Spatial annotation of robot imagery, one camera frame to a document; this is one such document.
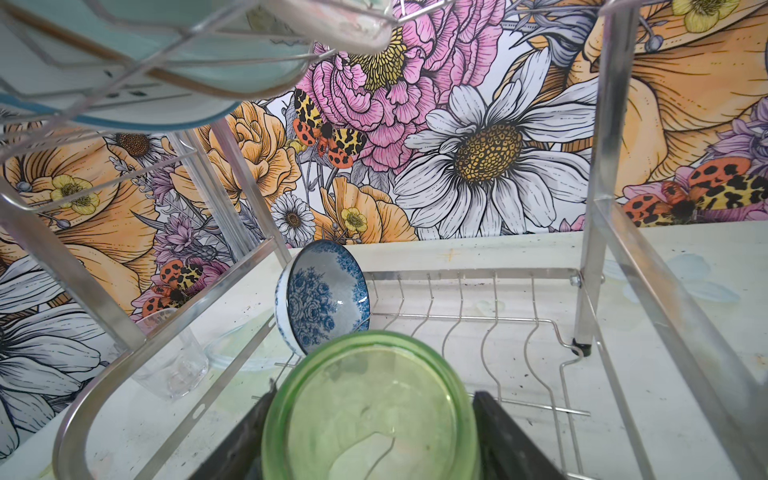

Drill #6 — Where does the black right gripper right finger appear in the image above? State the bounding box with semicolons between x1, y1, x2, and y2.
472;391;566;480

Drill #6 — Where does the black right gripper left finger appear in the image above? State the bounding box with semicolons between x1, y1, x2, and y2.
190;383;276;480

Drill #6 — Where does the clear plastic tumbler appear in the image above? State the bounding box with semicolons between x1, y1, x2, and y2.
132;328;209;401

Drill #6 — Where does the green plastic tumbler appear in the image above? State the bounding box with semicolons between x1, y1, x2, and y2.
261;330;482;479

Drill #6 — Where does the blue white ceramic bowl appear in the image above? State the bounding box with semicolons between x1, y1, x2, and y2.
274;240;371;357

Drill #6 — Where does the cream floral plate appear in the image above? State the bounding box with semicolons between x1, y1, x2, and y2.
261;0;397;55

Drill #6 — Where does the steel two-tier dish rack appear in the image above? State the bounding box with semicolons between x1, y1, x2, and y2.
1;1;767;479

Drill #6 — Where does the white plate red pattern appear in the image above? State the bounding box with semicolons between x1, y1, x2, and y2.
1;80;238;132

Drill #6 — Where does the pale green plate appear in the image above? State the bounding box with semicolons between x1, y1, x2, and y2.
1;1;312;99

